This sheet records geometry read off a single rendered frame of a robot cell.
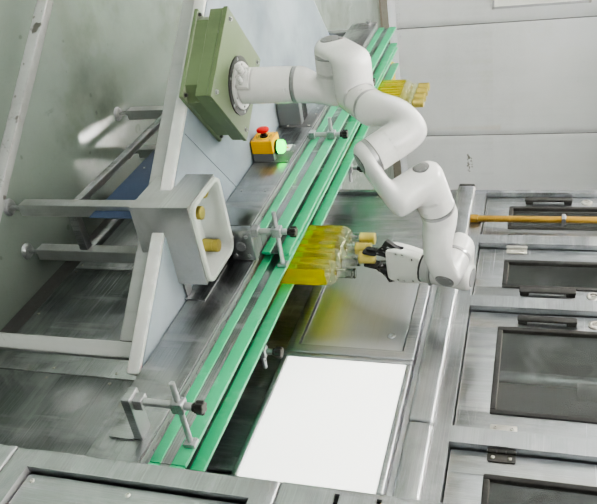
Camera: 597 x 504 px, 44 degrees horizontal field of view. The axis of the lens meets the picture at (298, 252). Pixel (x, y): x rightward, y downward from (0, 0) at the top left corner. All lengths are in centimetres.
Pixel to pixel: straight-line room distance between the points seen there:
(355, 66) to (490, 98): 640
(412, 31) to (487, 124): 128
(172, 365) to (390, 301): 68
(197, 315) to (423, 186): 64
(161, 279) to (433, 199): 67
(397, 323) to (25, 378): 104
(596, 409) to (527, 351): 24
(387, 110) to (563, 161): 678
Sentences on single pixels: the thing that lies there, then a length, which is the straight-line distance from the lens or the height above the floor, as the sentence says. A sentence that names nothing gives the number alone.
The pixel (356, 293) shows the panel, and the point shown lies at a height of 111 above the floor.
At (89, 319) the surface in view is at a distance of 235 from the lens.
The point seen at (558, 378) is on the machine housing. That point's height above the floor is 166.
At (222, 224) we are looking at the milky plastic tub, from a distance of 193.
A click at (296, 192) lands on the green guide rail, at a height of 94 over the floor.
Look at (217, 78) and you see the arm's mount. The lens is 189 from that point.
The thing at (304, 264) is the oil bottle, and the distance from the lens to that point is 201.
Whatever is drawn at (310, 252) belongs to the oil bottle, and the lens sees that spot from 206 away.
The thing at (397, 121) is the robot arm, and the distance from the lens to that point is 169.
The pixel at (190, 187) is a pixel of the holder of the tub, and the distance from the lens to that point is 184.
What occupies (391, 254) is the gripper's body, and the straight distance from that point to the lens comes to 196.
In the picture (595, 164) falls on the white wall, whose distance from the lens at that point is 845.
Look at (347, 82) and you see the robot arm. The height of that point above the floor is 117.
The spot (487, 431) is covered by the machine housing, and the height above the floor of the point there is 151.
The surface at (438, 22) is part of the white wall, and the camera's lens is 791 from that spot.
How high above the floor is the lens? 161
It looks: 18 degrees down
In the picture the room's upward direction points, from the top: 92 degrees clockwise
